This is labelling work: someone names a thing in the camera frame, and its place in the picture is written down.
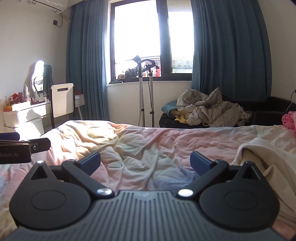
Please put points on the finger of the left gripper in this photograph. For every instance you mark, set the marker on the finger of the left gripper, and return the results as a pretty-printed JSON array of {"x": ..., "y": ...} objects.
[
  {"x": 39, "y": 145},
  {"x": 14, "y": 136}
]

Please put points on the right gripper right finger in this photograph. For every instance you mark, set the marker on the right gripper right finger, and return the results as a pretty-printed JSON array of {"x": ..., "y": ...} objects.
[{"x": 210, "y": 172}]

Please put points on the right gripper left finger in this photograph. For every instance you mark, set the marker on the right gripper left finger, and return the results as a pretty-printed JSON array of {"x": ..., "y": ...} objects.
[{"x": 79, "y": 173}]

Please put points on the cream zip-up sweater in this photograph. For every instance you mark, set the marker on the cream zip-up sweater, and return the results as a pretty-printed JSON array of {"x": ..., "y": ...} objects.
[{"x": 278, "y": 167}]

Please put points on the white dresser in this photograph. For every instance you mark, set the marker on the white dresser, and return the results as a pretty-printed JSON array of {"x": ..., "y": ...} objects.
[{"x": 28, "y": 123}]

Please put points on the white spray bottle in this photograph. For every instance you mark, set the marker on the white spray bottle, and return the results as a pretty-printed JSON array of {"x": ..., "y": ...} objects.
[{"x": 26, "y": 93}]

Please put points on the pastel bed blanket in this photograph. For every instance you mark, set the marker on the pastel bed blanket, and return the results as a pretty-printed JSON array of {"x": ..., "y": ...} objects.
[{"x": 145, "y": 167}]

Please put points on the white back chair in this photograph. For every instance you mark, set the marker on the white back chair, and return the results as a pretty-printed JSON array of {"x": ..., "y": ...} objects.
[{"x": 62, "y": 100}]

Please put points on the wavy vanity mirror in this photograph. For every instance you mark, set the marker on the wavy vanity mirror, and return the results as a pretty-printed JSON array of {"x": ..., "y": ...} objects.
[{"x": 41, "y": 79}]

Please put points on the teal pillow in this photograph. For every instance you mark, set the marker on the teal pillow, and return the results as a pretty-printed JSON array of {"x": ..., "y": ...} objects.
[{"x": 172, "y": 105}]

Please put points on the black sofa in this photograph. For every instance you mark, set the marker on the black sofa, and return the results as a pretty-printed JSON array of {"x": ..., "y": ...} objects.
[{"x": 266, "y": 113}]

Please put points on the pink fluffy garment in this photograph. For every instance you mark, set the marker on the pink fluffy garment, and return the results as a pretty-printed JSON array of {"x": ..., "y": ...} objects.
[{"x": 289, "y": 121}]

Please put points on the left teal curtain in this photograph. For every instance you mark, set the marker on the left teal curtain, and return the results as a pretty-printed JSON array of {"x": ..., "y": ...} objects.
[{"x": 85, "y": 63}]

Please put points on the teal curtain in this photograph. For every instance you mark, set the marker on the teal curtain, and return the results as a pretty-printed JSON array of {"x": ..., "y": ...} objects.
[
  {"x": 231, "y": 50},
  {"x": 85, "y": 63}
]

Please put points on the right teal curtain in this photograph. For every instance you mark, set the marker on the right teal curtain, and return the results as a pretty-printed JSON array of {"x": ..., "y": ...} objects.
[{"x": 231, "y": 50}]

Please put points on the white air conditioner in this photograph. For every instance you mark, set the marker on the white air conditioner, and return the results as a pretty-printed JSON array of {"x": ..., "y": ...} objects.
[{"x": 56, "y": 6}]

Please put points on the black framed window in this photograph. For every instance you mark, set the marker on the black framed window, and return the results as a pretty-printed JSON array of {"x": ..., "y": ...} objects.
[{"x": 160, "y": 33}]

